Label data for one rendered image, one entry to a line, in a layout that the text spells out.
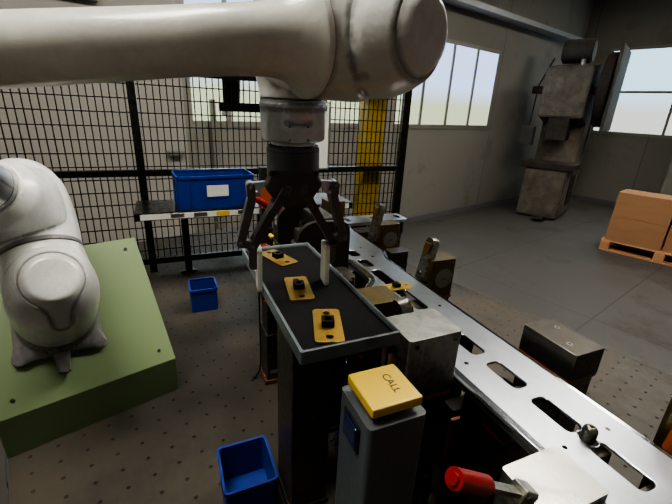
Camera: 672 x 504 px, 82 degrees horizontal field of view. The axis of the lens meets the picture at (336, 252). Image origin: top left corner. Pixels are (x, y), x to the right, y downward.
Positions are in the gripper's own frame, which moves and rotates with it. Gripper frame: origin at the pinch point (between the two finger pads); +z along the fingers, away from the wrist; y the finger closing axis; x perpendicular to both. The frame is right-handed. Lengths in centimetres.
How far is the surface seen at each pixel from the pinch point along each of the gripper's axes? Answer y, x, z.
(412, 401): 7.1, -28.8, 1.7
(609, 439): 42, -27, 18
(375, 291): 19.2, 10.0, 10.9
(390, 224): 48, 67, 17
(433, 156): 265, 415, 48
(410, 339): 15.9, -12.0, 7.1
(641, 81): 658, 469, -62
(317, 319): 1.2, -11.9, 1.6
